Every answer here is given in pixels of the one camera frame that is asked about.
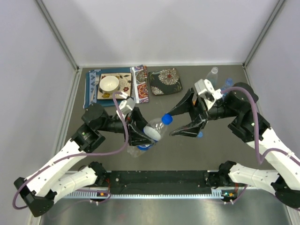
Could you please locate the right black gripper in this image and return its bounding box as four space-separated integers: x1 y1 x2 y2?
165 88 240 137

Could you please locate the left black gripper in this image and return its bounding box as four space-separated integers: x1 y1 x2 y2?
97 106 158 146

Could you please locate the red-blue label water bottle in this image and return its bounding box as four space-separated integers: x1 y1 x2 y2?
127 114 173 158

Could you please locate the green label water bottle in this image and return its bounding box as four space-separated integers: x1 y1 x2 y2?
205 67 218 88

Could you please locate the blue label water bottle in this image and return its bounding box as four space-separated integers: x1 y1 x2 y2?
221 78 233 99

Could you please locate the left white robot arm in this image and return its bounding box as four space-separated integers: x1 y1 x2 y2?
13 100 156 218

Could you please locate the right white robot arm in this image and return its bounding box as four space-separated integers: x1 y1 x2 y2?
169 80 300 210

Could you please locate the beige floral square plate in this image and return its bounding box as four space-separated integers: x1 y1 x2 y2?
97 73 132 100

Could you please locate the cream ceramic bowl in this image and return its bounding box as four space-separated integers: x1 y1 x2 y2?
99 75 120 93

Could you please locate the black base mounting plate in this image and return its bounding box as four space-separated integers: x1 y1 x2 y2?
106 171 223 195

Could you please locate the silver fork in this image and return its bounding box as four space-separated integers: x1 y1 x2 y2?
90 75 100 104

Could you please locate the blue patterned placemat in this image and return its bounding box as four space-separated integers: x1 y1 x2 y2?
83 65 150 110

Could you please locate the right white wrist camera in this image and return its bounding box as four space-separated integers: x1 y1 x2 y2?
195 79 223 111

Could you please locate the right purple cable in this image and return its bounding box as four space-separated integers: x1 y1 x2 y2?
220 86 300 204

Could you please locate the aluminium slotted rail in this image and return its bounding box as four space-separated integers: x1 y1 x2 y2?
58 170 293 200

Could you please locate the left aluminium corner post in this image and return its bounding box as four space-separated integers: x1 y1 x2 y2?
34 0 79 71

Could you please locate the aluminium corner post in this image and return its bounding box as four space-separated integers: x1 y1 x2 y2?
242 0 286 69
34 0 79 71

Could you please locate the right aluminium corner post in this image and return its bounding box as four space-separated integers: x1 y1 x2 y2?
242 0 286 69

